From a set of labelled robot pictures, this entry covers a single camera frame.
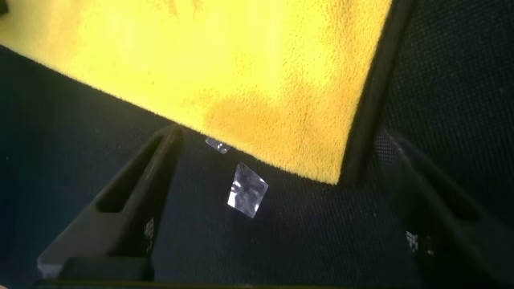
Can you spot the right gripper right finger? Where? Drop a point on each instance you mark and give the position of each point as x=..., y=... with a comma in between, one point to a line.
x=454, y=225

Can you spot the yellow towel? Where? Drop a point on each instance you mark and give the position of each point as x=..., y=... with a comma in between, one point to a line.
x=241, y=72

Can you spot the tiny clear tape piece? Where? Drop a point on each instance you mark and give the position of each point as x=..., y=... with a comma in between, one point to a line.
x=217, y=145

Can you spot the large clear tape piece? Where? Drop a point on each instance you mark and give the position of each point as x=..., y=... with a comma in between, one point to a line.
x=247, y=190

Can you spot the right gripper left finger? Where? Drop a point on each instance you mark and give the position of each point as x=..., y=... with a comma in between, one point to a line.
x=124, y=208

